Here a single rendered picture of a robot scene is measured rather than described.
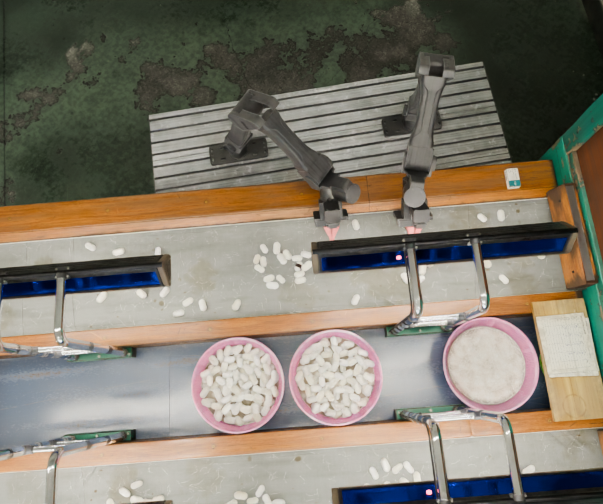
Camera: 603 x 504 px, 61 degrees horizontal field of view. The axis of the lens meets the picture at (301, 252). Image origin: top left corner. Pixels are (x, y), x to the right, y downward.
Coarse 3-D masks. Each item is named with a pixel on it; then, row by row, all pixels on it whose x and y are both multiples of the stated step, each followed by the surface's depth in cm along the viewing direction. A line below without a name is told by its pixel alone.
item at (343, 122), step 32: (480, 64) 179; (288, 96) 179; (320, 96) 178; (352, 96) 178; (384, 96) 177; (448, 96) 178; (480, 96) 176; (160, 128) 178; (192, 128) 177; (224, 128) 177; (320, 128) 177; (352, 128) 175; (448, 128) 173; (480, 128) 173; (160, 160) 174; (192, 160) 175; (256, 160) 173; (288, 160) 173; (352, 160) 173; (384, 160) 171; (448, 160) 170; (480, 160) 170; (160, 192) 171
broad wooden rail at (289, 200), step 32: (544, 160) 159; (192, 192) 161; (224, 192) 160; (256, 192) 160; (288, 192) 159; (384, 192) 158; (448, 192) 157; (480, 192) 157; (512, 192) 157; (544, 192) 157; (0, 224) 160; (32, 224) 160; (64, 224) 160; (96, 224) 159; (128, 224) 159; (160, 224) 159; (192, 224) 160; (224, 224) 160
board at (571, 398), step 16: (544, 304) 146; (560, 304) 146; (576, 304) 146; (544, 368) 142; (560, 384) 140; (576, 384) 140; (592, 384) 140; (560, 400) 139; (576, 400) 139; (592, 400) 139; (560, 416) 138; (576, 416) 138; (592, 416) 138
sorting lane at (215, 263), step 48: (48, 240) 161; (96, 240) 160; (144, 240) 160; (192, 240) 159; (240, 240) 159; (288, 240) 158; (192, 288) 155; (240, 288) 155; (288, 288) 154; (336, 288) 154; (384, 288) 153; (432, 288) 152; (528, 288) 151
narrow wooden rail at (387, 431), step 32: (512, 416) 140; (544, 416) 140; (96, 448) 142; (128, 448) 142; (160, 448) 141; (192, 448) 141; (224, 448) 141; (256, 448) 140; (288, 448) 140; (320, 448) 140
